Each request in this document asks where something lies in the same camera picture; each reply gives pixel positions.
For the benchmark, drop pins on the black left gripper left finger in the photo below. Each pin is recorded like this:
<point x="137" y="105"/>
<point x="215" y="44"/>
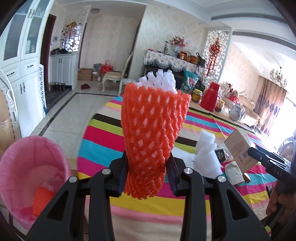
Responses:
<point x="62" y="218"/>

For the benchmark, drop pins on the white beige carton box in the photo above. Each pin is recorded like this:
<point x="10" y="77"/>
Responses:
<point x="238" y="144"/>

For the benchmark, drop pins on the black printed carton box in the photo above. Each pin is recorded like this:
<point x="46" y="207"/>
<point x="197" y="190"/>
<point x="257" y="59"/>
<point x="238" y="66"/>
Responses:
<point x="220" y="155"/>

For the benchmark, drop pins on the orange foam fruit net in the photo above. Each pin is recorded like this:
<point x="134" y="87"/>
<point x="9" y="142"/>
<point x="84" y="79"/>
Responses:
<point x="151" y="121"/>

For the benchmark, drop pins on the white foam fruit net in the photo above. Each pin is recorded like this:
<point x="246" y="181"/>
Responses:
<point x="163" y="80"/>

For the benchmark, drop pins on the pink lined trash bin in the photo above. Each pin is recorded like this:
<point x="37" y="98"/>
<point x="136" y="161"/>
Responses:
<point x="26" y="165"/>

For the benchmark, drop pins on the person's right hand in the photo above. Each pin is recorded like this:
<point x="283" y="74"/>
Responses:
<point x="285" y="199"/>

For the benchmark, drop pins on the orange net in bin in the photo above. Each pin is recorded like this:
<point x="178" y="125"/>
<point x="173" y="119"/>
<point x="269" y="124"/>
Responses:
<point x="41" y="199"/>

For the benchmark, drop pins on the white printed wrapper paper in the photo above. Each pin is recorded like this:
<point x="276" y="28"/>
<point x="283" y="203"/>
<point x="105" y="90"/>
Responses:
<point x="236" y="171"/>

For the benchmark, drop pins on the white foam sheet piece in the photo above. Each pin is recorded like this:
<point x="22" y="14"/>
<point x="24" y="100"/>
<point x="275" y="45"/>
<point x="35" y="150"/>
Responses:
<point x="206" y="161"/>

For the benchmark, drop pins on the striped colourful tablecloth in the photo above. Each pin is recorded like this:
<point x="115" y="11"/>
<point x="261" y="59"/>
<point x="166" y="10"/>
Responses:
<point x="103" y="142"/>

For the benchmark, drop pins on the cream ornate sofa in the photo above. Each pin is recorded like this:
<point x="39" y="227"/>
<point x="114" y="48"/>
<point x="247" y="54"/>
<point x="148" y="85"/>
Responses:
<point x="229" y="95"/>

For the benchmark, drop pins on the white porcelain teapot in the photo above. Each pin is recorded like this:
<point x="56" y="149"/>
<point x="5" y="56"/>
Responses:
<point x="236" y="112"/>

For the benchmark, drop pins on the brown patterned curtain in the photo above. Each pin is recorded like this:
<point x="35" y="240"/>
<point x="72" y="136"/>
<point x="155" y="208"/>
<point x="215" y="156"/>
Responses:
<point x="268" y="98"/>

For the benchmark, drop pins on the dark content glass jar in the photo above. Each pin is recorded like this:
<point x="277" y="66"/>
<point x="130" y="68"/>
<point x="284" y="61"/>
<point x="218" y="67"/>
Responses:
<point x="219" y="106"/>

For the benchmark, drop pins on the crystal chandelier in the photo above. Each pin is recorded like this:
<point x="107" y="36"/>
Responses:
<point x="277" y="78"/>

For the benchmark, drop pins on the tan leather dining chair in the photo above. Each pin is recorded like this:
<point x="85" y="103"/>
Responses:
<point x="9" y="118"/>

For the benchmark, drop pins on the red thermos jug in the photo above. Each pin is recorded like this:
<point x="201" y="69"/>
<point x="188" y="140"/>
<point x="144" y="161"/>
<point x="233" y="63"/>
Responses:
<point x="211" y="97"/>

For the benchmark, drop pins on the yellow lid glass jar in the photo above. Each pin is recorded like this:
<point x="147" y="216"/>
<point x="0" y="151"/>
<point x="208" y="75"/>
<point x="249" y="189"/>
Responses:
<point x="196" y="95"/>

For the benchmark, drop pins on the teal snack bag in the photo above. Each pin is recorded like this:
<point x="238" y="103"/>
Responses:
<point x="189" y="82"/>

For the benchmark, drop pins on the red slipper on floor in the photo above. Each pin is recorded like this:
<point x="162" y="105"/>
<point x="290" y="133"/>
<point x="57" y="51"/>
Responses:
<point x="85" y="86"/>

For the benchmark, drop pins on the black handbag on piano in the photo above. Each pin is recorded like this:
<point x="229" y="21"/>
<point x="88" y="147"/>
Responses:
<point x="201" y="60"/>

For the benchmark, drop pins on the red chinese knot ornament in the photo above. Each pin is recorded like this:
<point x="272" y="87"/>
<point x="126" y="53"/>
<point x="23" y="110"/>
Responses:
<point x="214" y="50"/>

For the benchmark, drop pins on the black upright piano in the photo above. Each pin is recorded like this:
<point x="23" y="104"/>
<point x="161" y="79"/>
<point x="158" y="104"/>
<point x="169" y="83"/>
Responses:
<point x="179" y="76"/>

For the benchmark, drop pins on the brown cardboard box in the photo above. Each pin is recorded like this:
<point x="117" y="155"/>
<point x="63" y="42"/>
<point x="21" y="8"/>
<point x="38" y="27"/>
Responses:
<point x="85" y="74"/>

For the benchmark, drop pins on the wicker basket on piano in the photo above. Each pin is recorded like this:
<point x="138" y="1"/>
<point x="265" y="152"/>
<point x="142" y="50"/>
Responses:
<point x="188" y="57"/>

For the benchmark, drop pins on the white low shoe cabinet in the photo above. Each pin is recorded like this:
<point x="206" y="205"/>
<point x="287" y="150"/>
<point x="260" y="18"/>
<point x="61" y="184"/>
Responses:
<point x="63" y="68"/>

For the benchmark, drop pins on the cream upholstered chair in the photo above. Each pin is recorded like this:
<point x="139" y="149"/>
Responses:
<point x="116" y="76"/>

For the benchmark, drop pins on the white round stool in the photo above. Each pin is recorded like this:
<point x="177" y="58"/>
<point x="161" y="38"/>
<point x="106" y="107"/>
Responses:
<point x="125" y="81"/>

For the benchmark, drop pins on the red handbag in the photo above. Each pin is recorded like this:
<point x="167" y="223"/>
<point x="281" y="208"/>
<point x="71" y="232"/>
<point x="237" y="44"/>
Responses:
<point x="106" y="67"/>

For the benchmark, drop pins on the pink flower bouquet vase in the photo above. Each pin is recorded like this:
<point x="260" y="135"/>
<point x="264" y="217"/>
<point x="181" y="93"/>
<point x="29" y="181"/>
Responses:
<point x="177" y="42"/>

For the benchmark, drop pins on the floral lace piano cover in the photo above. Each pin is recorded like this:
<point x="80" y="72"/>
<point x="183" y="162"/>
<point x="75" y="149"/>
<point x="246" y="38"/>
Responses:
<point x="164" y="61"/>

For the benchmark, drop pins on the white tall display cabinet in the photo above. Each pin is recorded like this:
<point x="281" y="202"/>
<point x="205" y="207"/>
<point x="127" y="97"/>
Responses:
<point x="21" y="43"/>

